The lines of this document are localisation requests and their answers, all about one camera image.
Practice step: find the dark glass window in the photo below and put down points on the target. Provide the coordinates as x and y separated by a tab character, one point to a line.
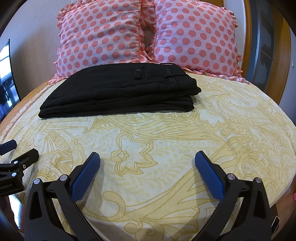
9	95

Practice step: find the yellow patterned bed sheet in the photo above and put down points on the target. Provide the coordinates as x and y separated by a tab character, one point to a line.
148	187

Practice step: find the left pink polka dot pillow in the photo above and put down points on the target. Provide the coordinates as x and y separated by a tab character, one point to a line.
102	32

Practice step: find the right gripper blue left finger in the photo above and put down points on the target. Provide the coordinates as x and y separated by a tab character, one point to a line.
52	212

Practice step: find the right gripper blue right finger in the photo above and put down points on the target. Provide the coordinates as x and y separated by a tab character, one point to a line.
254	219

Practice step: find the right pink polka dot pillow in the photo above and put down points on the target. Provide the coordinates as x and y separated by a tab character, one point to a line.
195	35

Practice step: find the pink polka dot pillow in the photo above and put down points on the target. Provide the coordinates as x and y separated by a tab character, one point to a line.
102	32
195	35

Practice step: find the black pants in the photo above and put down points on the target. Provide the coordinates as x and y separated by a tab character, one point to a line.
122	88

